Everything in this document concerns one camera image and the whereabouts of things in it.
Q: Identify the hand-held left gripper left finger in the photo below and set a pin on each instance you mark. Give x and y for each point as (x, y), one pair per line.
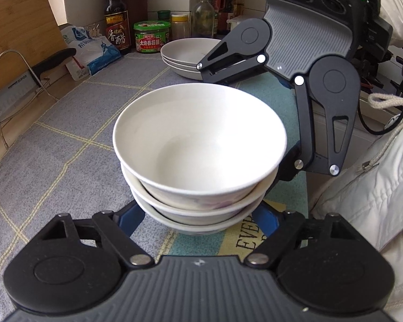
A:
(131, 218)

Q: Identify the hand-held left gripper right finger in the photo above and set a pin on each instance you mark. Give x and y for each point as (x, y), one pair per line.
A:
(267, 221)

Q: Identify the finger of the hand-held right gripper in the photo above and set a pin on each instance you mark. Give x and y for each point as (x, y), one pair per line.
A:
(305, 124)
(221, 53)

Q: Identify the white fruit-print plate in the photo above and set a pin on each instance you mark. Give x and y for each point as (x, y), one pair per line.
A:
(179, 67)
(188, 75)
(188, 48)

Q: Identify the white ceramic bowl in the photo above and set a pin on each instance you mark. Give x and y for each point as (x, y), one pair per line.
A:
(194, 141)
(188, 217)
(188, 229)

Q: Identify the small white container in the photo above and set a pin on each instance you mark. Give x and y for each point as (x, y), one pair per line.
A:
(236, 26)

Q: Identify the red-capped glass bottle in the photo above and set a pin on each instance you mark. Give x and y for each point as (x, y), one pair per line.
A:
(203, 16)

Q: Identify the yellow-lidded spice jar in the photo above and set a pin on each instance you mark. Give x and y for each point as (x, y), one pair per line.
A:
(180, 28)

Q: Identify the green-capped small bottle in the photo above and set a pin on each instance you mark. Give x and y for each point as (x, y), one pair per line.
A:
(164, 15)

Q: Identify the green-lidded sauce jar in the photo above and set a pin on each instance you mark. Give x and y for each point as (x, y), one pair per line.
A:
(151, 42)

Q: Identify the grey checked dish mat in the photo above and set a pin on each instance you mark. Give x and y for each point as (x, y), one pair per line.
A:
(70, 141)

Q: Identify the dark wooden knife block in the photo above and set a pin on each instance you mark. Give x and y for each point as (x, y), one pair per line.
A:
(137, 0)

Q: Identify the dark vinegar bottle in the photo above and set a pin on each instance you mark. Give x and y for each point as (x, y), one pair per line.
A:
(117, 33)

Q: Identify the person's white jacket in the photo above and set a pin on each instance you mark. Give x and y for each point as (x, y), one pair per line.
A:
(372, 208)

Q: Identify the blue and white salt bag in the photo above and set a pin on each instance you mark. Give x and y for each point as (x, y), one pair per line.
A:
(100, 53)

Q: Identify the white seasoning bag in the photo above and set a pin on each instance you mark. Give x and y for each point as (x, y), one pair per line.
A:
(77, 70)

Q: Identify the bamboo cutting board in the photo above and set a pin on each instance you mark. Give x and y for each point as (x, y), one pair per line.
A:
(20, 23)

